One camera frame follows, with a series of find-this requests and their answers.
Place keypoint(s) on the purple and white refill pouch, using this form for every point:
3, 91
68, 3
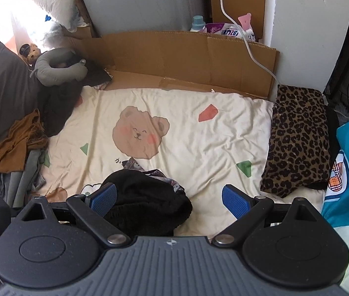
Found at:
223, 31

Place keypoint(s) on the grey garment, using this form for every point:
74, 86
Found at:
23, 178

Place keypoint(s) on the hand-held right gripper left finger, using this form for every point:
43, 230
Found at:
105, 199

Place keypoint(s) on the brown garment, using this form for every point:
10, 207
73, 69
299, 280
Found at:
17, 141

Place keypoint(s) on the grey neck pillow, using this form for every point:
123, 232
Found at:
47, 71

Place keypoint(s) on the black shorts with patterned trim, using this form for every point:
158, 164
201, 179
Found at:
149, 200

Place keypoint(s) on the brown cardboard sheet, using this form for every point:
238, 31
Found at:
177, 55

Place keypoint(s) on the pink bear-shaped item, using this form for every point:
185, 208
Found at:
247, 24

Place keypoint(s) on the dark grey pillow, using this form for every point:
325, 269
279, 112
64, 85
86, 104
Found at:
1, 92

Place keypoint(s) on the small teddy bear toy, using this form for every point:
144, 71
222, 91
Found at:
32, 54

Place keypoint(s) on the leopard print cloth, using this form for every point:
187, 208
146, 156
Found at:
298, 141

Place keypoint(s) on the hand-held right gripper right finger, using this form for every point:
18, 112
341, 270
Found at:
235, 202

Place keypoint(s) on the bottle with blue cap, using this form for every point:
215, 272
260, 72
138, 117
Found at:
197, 24

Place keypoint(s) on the black garment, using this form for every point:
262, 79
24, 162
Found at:
58, 111

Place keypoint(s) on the dark flat cloth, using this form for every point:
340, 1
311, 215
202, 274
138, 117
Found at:
95, 74

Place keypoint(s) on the cream bear print blanket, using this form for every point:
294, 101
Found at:
193, 148

